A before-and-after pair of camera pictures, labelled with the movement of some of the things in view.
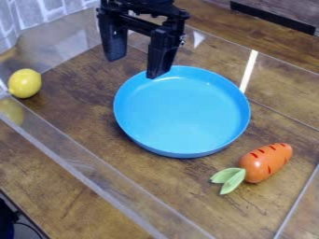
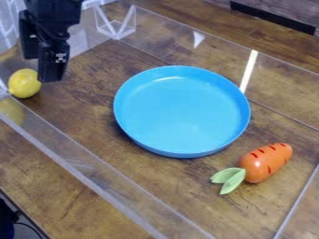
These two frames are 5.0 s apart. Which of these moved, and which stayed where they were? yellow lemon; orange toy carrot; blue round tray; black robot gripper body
Moved: black robot gripper body
Stayed: orange toy carrot; blue round tray; yellow lemon
